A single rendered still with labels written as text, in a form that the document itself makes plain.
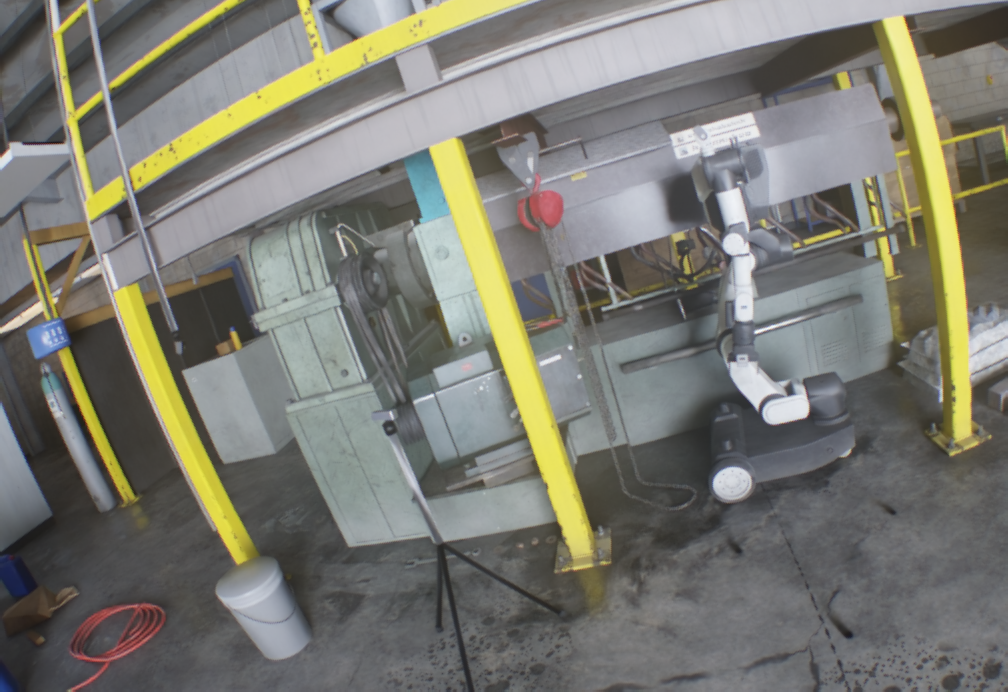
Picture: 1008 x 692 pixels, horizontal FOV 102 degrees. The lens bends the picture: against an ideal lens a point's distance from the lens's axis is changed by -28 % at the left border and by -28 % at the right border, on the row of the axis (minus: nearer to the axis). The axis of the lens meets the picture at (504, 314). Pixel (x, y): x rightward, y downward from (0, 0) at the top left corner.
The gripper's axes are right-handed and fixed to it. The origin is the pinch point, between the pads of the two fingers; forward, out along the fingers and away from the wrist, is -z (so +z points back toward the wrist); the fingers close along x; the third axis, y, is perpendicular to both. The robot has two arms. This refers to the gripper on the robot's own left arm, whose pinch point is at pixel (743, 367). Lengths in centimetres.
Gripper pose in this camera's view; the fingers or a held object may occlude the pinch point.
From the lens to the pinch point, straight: 224.5
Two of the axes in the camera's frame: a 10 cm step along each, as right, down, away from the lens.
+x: -9.4, 0.4, 3.4
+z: -1.3, -9.6, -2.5
